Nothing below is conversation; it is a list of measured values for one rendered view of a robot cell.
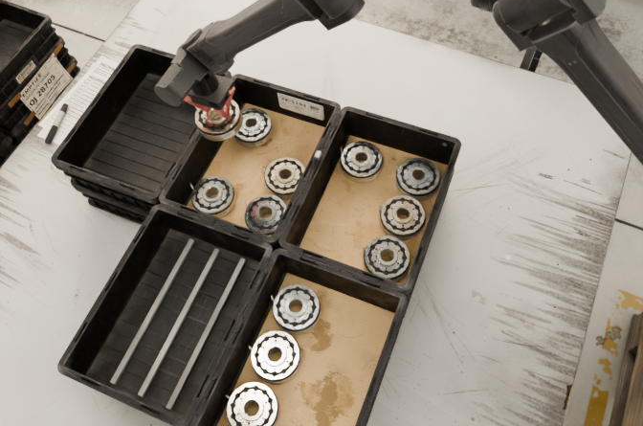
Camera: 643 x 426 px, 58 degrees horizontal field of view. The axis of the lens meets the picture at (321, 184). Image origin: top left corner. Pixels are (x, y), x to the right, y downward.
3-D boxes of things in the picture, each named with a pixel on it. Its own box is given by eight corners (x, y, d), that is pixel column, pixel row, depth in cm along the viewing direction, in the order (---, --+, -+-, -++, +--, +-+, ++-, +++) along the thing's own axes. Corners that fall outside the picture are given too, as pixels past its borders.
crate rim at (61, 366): (158, 206, 134) (155, 201, 132) (277, 249, 127) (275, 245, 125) (58, 372, 117) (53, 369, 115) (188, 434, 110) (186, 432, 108)
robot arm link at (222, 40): (372, -8, 79) (317, -70, 74) (353, 22, 76) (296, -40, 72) (232, 61, 114) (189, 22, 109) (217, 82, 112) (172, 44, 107)
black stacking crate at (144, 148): (148, 72, 166) (135, 44, 157) (241, 100, 160) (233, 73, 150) (70, 186, 149) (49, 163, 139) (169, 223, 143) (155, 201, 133)
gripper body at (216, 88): (221, 108, 120) (211, 86, 114) (179, 96, 123) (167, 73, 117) (235, 85, 123) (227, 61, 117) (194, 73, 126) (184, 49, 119)
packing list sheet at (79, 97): (97, 54, 186) (96, 53, 185) (157, 76, 180) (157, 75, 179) (32, 133, 172) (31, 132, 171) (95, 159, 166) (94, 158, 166)
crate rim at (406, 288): (343, 109, 144) (343, 103, 142) (461, 145, 138) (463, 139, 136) (277, 249, 127) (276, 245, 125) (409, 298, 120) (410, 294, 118)
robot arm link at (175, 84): (237, 57, 110) (202, 25, 106) (206, 103, 105) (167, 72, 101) (210, 72, 119) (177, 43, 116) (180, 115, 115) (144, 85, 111)
